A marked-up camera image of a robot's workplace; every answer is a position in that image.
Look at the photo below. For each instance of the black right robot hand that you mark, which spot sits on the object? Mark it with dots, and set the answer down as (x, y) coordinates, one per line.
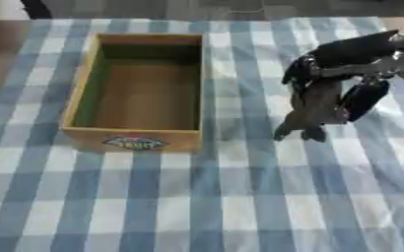
(349, 50)

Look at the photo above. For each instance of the brown soft toy animal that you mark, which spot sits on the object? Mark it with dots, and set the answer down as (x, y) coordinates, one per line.
(317, 105)

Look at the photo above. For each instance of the tan cardboard box green inside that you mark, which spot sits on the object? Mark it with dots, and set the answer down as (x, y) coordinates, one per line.
(136, 139)

